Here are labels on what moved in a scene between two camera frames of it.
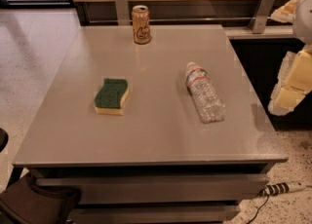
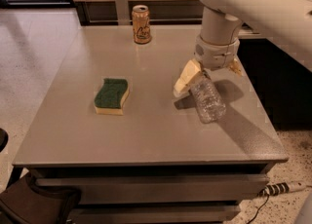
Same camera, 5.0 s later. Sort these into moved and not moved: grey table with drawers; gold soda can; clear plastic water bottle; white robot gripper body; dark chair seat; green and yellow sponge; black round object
Moved: white robot gripper body
Not moved: gold soda can; dark chair seat; clear plastic water bottle; grey table with drawers; green and yellow sponge; black round object
